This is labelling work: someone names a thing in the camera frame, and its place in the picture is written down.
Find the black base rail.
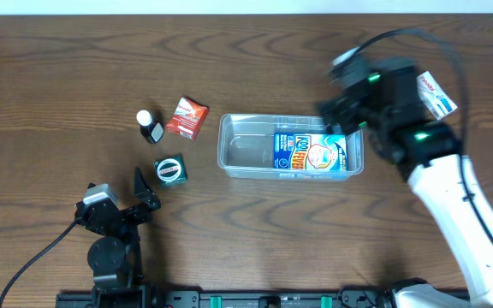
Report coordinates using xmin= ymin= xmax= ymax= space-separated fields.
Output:
xmin=55 ymin=288 xmax=395 ymax=308

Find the blue KoolFever box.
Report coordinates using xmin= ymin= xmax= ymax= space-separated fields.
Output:
xmin=274 ymin=133 xmax=347 ymax=172

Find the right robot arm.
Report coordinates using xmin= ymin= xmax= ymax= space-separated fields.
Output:
xmin=318 ymin=81 xmax=493 ymax=307

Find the white Panadol box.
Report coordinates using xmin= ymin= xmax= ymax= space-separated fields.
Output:
xmin=417 ymin=71 xmax=457 ymax=120

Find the dark medicine bottle white cap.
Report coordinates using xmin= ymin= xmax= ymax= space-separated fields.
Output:
xmin=136 ymin=110 xmax=164 ymax=144

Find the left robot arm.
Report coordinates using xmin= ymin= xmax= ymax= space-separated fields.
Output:
xmin=74 ymin=168 xmax=161 ymax=307

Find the left black cable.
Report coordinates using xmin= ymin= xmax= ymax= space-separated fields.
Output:
xmin=0 ymin=217 xmax=80 ymax=308

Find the red Panadol box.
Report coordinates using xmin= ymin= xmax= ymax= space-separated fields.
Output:
xmin=166 ymin=97 xmax=209 ymax=141

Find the green round-logo box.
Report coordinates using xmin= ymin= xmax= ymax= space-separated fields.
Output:
xmin=153 ymin=155 xmax=187 ymax=188

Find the clear plastic container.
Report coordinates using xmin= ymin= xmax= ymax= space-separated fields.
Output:
xmin=217 ymin=114 xmax=364 ymax=181

